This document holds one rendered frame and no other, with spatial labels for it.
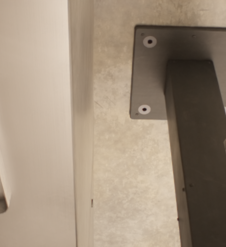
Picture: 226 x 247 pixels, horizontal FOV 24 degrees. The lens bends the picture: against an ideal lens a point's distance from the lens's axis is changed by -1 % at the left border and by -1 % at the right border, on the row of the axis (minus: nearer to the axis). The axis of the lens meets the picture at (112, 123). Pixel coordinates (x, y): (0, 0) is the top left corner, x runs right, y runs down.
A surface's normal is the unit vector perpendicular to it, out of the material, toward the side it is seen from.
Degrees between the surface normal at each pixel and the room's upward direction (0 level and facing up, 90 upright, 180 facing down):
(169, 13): 0
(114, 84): 0
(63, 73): 0
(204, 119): 90
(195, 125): 90
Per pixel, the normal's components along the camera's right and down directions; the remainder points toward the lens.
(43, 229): 0.00, 0.65
